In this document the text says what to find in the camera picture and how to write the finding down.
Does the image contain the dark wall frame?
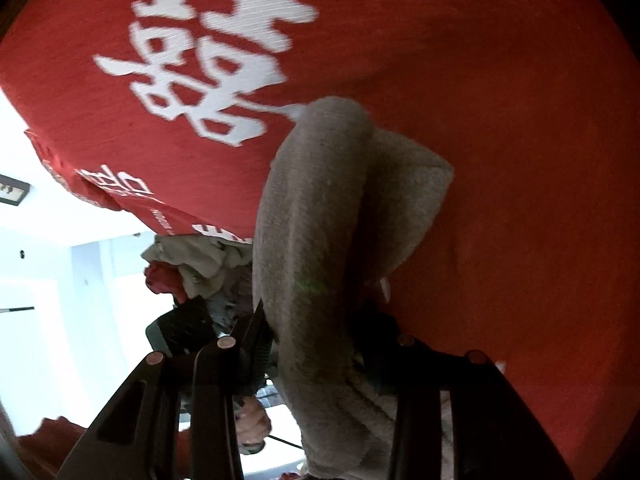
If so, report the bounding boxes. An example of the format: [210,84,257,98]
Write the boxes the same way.
[0,174,32,207]

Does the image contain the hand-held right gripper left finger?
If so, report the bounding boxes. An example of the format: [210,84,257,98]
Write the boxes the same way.
[57,300,273,480]

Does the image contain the crumpled light grey garment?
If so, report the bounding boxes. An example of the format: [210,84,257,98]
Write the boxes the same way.
[141,234,256,297]

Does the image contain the person's left hand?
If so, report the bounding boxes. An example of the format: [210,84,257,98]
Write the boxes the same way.
[232,394,273,457]

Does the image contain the grey fleece small garment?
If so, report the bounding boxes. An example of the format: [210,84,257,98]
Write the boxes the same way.
[251,96,456,480]

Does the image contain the red blanket with white print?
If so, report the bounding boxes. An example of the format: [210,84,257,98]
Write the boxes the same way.
[0,0,640,480]

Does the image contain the crumpled red garment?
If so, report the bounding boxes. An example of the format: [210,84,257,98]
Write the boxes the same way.
[144,262,187,307]

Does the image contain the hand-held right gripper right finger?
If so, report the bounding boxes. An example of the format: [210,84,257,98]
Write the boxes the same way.
[387,334,575,480]

